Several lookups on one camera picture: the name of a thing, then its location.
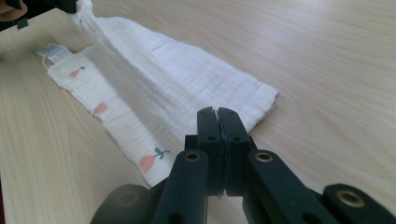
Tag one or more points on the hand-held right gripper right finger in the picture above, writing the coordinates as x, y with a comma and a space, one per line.
235, 149

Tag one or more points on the white cloth with pink print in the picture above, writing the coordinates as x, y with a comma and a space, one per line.
174, 71

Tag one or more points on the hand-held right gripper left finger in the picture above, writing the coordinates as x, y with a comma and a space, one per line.
213, 149

